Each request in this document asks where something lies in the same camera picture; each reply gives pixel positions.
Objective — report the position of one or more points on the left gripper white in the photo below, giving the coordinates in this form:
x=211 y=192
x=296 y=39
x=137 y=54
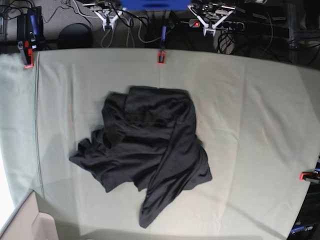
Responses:
x=211 y=14

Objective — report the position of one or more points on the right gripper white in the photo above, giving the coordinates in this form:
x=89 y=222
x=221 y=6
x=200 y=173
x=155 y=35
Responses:
x=107 y=11

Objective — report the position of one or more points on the black t-shirt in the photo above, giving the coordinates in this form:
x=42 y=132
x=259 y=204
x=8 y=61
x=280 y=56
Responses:
x=149 y=139

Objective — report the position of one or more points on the black power strip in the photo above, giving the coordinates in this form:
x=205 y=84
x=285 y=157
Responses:
x=224 y=26

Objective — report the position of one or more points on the blue plastic box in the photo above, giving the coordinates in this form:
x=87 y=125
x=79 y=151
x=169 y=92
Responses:
x=168 y=5

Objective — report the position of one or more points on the black round base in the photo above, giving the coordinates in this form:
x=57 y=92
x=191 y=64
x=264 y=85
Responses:
x=75 y=36

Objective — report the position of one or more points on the red black clamp middle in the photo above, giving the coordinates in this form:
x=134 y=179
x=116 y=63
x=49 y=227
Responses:
x=161 y=57

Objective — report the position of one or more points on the red black clamp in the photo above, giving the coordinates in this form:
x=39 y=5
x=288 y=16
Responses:
x=26 y=53
x=161 y=57
x=310 y=176

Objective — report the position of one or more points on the red black clamp left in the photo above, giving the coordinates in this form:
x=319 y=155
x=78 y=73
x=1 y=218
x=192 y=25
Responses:
x=26 y=53

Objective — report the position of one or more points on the light green table cloth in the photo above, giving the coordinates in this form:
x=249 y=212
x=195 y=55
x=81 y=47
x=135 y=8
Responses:
x=259 y=122

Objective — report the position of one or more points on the red black clamp right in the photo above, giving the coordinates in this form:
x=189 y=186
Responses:
x=310 y=176

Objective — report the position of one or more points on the beige side table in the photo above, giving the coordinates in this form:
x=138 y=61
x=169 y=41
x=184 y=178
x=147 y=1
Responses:
x=27 y=222

